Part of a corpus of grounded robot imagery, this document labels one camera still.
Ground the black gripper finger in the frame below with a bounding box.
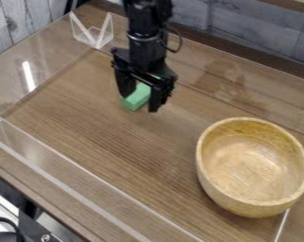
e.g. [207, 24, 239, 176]
[115, 68, 136, 97]
[150, 83, 175, 112]

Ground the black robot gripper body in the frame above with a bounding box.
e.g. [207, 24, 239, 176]
[111, 33, 178, 86]

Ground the green rectangular block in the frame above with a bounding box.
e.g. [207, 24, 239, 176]
[122, 74, 162, 111]

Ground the light wooden bowl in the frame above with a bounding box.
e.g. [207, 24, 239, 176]
[196, 117, 304, 218]

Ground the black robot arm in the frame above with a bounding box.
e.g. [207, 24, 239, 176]
[111, 0, 182, 112]

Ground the clear acrylic corner bracket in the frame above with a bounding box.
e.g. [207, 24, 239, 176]
[70, 12, 115, 49]

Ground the clear acrylic enclosure wall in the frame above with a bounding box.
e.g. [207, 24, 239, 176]
[0, 18, 304, 242]

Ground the black metal table bracket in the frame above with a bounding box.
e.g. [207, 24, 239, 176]
[19, 211, 59, 242]

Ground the black cable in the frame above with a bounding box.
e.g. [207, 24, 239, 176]
[0, 216, 26, 242]

